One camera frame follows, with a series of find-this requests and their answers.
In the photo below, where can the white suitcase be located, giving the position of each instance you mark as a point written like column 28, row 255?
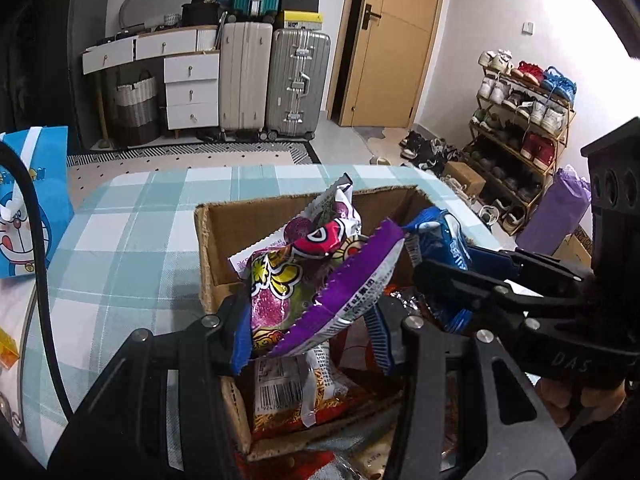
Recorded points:
column 245, row 80

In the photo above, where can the blue cartoon tote bag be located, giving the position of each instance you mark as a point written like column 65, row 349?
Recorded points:
column 35, row 200

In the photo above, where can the purple fabric bag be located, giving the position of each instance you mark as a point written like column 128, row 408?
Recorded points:
column 557, row 210

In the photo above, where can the wooden shoe rack with shoes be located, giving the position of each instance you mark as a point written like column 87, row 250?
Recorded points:
column 535, row 110

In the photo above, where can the black white patterned rug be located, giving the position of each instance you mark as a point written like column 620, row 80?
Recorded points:
column 200, row 152

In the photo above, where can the grey refrigerator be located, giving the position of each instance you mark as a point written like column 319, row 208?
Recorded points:
column 65, row 50

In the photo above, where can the silver suitcase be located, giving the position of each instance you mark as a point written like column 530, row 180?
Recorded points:
column 297, row 85

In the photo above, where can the blue cookie packet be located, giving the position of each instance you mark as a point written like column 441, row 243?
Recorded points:
column 445, row 240

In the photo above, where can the wooden door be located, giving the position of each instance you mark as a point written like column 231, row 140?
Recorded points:
column 400, row 40

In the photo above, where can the noodle snack bag with barcode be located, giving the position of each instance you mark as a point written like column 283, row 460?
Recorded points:
column 285, row 390

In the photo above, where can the woven laundry basket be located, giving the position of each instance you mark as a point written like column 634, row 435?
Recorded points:
column 135, row 110

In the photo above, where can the stack of shoe boxes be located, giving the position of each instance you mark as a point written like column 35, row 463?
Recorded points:
column 300, row 0

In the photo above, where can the person's right hand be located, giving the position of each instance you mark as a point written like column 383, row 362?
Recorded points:
column 565, row 402

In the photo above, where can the small cardboard box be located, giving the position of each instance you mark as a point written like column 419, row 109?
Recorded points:
column 465, row 177

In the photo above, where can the white drawer cabinet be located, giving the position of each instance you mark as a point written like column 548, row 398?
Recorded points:
column 190, row 85

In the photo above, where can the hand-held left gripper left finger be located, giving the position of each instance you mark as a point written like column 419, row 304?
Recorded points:
column 241, row 340

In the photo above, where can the brown cardboard box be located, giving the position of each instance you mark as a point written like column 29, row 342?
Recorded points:
column 220, row 240

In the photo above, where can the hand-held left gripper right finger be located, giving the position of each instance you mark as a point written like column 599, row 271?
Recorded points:
column 380, row 335

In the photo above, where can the white-backed snack bag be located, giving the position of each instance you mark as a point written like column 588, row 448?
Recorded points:
column 300, row 270

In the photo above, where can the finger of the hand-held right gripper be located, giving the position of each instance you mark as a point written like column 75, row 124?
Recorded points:
column 492, row 262
column 465, row 300

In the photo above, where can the pile of dark shoes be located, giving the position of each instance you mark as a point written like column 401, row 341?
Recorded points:
column 425, row 150

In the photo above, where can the patterned cardboard box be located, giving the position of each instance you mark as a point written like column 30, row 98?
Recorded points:
column 575, row 247

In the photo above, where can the white wall switch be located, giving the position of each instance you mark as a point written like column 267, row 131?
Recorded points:
column 528, row 27

